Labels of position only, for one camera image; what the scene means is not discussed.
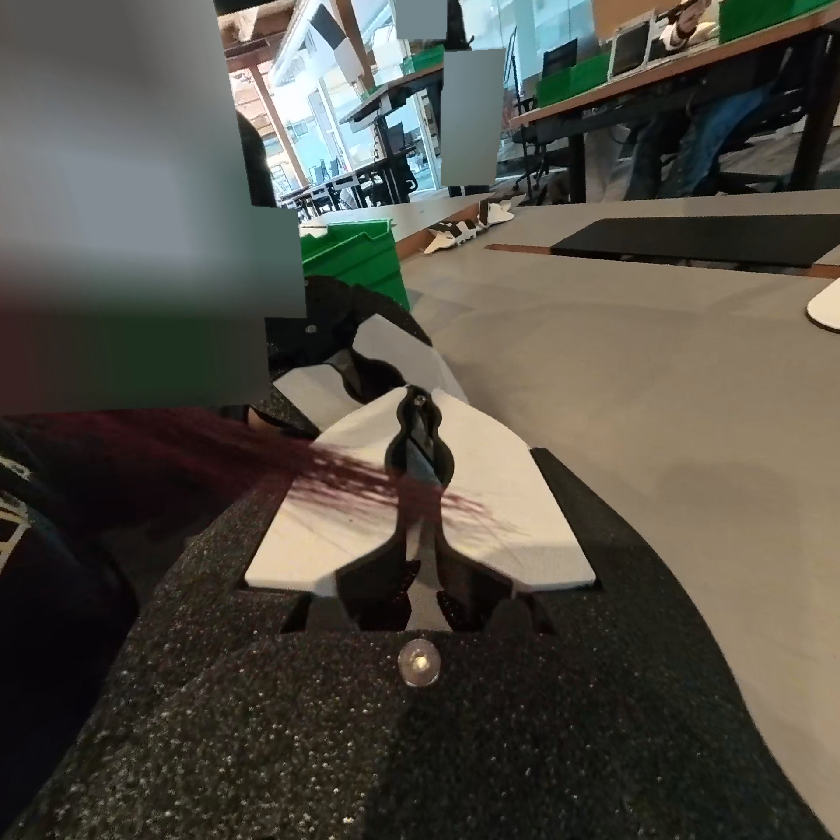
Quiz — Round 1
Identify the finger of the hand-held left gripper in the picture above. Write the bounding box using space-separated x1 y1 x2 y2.
353 312 469 406
271 363 378 439

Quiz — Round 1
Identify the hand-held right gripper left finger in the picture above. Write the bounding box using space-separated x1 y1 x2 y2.
245 386 421 599

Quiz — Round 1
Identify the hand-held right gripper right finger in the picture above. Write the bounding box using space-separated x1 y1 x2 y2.
420 390 598 601

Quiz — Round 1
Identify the grey desk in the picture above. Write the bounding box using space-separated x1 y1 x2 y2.
298 190 840 840

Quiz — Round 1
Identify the black standing desk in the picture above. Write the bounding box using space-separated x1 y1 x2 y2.
338 62 447 204

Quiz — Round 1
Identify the black desk mat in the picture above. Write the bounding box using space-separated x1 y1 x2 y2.
550 213 840 270

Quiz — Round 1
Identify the wooden background desk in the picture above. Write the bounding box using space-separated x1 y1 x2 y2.
508 23 840 204

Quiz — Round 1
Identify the dark red hair strand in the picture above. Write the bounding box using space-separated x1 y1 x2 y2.
0 407 490 546

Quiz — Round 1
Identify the black and white plush toy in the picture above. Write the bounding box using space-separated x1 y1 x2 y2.
423 200 516 256

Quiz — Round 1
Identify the person's black printed hoodie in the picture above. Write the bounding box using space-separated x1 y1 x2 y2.
0 420 263 834

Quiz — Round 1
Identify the black office chair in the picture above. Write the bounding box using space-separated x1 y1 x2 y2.
512 36 581 194

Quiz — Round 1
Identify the white framed tablet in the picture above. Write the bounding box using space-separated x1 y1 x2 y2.
607 18 655 81

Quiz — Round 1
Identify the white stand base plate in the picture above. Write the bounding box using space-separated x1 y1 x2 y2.
806 276 840 333

